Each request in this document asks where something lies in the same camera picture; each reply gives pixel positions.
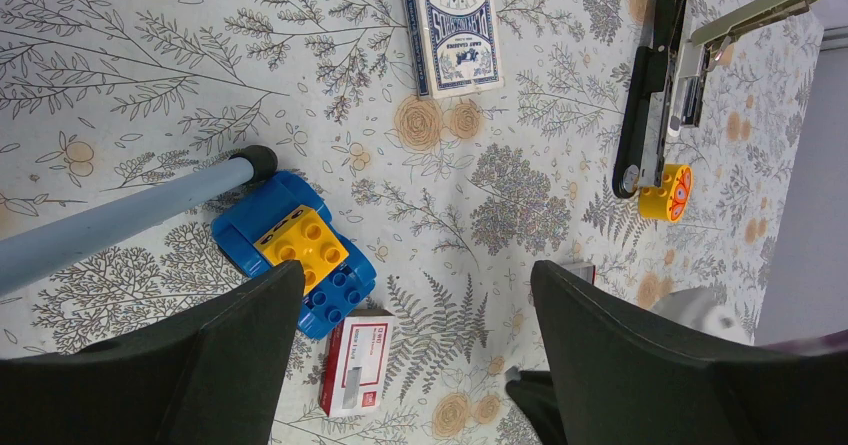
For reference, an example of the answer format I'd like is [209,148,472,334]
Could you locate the blue playing card box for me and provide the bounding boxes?
[404,0,505,99]

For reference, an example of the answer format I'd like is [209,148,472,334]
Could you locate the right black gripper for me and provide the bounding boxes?
[505,370,567,445]

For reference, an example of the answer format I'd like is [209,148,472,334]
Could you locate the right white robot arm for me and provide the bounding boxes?
[505,287,753,444]

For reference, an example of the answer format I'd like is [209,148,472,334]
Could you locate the blue yellow toy car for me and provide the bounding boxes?
[211,171,376,340]

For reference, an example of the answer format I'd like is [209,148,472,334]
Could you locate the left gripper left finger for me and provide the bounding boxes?
[1,261,305,444]

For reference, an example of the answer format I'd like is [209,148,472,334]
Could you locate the yellow butterfly toy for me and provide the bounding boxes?
[638,164,694,223]

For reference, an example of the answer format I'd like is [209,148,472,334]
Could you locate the white beige stapler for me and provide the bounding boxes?
[655,0,825,188]

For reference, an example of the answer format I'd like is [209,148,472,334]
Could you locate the light blue stand legs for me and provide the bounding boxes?
[1,145,278,296]

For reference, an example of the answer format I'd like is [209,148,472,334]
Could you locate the grey red small box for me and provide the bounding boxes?
[564,262,596,284]

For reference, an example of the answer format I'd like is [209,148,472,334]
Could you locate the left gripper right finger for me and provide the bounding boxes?
[531,260,847,444]

